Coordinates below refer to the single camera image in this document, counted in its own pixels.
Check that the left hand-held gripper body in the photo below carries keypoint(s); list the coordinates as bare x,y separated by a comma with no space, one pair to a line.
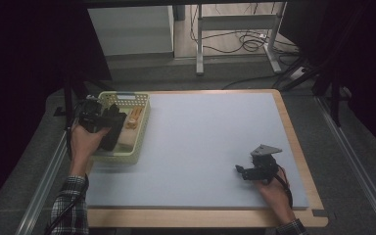
93,116

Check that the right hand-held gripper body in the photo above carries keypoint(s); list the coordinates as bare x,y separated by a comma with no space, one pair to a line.
264,169

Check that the black glove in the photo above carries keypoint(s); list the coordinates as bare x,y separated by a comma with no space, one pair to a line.
109,143
117,130

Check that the cream glove with orange tag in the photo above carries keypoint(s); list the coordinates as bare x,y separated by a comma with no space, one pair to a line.
129,135

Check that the yellow-green plastic basket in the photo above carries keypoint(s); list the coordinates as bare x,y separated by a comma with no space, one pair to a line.
140,137

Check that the person's right hand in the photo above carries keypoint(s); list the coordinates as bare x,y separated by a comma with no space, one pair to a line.
274,194

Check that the person's left hand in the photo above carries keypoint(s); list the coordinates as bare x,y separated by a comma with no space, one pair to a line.
84,143

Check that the black tripod stand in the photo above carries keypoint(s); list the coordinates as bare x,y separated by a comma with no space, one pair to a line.
68,94

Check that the grey foam mat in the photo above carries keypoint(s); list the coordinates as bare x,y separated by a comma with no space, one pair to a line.
202,156

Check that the white cabinet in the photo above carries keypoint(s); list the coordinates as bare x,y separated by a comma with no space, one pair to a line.
130,29

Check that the black metal stand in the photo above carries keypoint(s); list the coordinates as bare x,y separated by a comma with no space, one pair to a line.
334,98

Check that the aluminium rail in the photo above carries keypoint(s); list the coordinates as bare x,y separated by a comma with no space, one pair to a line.
359,169
39,196

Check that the white metal desk frame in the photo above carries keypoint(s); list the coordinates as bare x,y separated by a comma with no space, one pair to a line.
235,23

